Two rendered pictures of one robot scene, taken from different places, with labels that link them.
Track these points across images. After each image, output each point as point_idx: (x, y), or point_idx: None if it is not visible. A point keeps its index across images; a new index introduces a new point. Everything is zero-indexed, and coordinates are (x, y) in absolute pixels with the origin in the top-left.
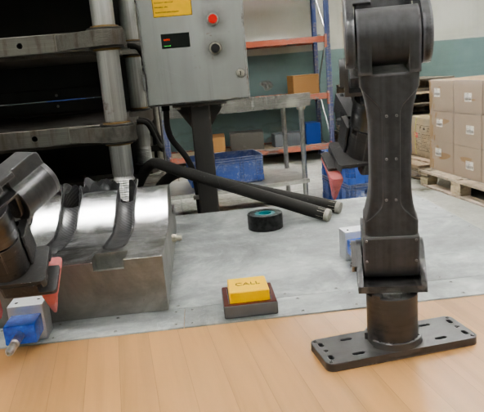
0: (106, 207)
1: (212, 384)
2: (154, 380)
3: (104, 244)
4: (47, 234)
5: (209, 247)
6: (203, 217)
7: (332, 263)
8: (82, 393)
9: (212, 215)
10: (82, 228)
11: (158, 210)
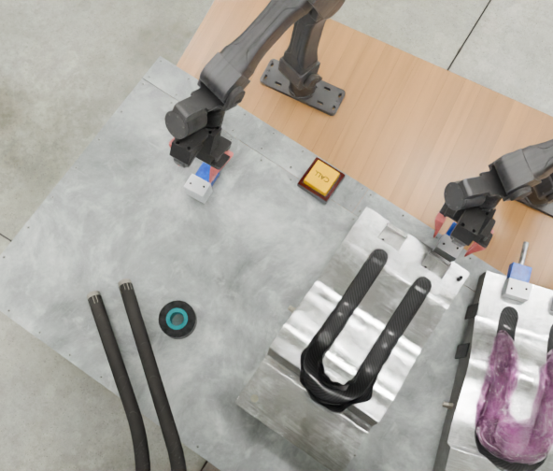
0: (345, 341)
1: (393, 125)
2: (413, 149)
3: (379, 274)
4: (401, 348)
5: (256, 313)
6: (189, 416)
7: (223, 195)
8: (446, 164)
9: (176, 416)
10: (374, 333)
11: (309, 305)
